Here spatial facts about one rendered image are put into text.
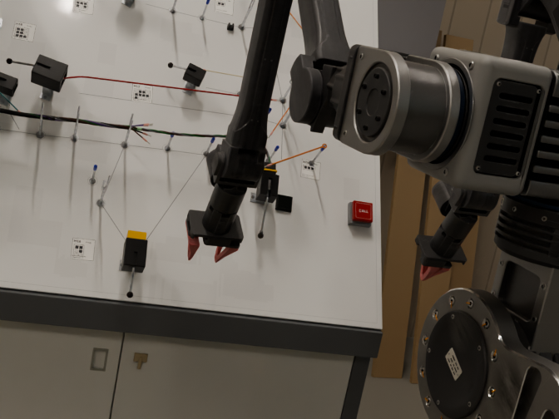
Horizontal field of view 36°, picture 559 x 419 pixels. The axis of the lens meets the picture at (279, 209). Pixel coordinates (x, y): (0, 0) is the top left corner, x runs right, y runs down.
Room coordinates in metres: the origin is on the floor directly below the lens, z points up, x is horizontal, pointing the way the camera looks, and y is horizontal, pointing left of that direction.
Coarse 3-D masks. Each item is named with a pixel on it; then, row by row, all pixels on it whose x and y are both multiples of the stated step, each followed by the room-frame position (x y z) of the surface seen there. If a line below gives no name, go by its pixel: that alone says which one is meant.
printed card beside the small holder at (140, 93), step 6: (132, 84) 2.08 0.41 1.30; (138, 84) 2.09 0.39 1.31; (132, 90) 2.07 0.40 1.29; (138, 90) 2.08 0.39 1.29; (144, 90) 2.08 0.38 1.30; (150, 90) 2.09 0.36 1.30; (132, 96) 2.06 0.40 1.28; (138, 96) 2.07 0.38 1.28; (144, 96) 2.07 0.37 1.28; (150, 96) 2.08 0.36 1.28; (144, 102) 2.06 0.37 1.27; (150, 102) 2.07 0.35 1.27
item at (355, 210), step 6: (354, 204) 2.06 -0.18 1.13; (360, 204) 2.06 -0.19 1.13; (366, 204) 2.07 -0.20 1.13; (372, 204) 2.07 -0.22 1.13; (354, 210) 2.05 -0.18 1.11; (360, 210) 2.05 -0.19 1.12; (366, 210) 2.06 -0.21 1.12; (372, 210) 2.06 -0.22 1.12; (354, 216) 2.04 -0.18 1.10; (360, 216) 2.04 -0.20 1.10; (366, 216) 2.05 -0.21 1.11; (372, 216) 2.05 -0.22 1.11; (366, 222) 2.05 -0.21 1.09
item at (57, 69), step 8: (40, 56) 1.92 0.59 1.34; (24, 64) 1.92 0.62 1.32; (32, 64) 1.92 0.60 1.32; (40, 64) 1.92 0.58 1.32; (48, 64) 1.92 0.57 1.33; (56, 64) 1.92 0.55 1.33; (64, 64) 1.93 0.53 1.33; (32, 72) 1.90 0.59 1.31; (40, 72) 1.90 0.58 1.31; (48, 72) 1.91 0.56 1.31; (56, 72) 1.91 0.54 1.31; (64, 72) 1.92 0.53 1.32; (32, 80) 1.92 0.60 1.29; (40, 80) 1.92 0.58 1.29; (48, 80) 1.91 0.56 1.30; (56, 80) 1.90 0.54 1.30; (64, 80) 1.95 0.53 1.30; (48, 88) 1.94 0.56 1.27; (56, 88) 1.93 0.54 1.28; (40, 96) 1.98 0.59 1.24; (48, 96) 1.99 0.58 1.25
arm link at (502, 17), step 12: (504, 0) 1.67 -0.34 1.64; (516, 0) 1.64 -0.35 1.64; (504, 12) 1.66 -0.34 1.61; (516, 12) 1.65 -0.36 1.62; (504, 24) 1.66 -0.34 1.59; (516, 24) 1.65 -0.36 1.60; (528, 24) 1.65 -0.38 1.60; (540, 24) 1.70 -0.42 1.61; (516, 36) 1.66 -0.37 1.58; (528, 36) 1.66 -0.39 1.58; (540, 36) 1.66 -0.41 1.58; (504, 48) 1.69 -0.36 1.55; (516, 48) 1.66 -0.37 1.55; (528, 48) 1.66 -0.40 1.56; (528, 60) 1.66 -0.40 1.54; (468, 192) 1.67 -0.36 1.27; (480, 192) 1.68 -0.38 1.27; (468, 204) 1.67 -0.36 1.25; (480, 204) 1.68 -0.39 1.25; (492, 204) 1.69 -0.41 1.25
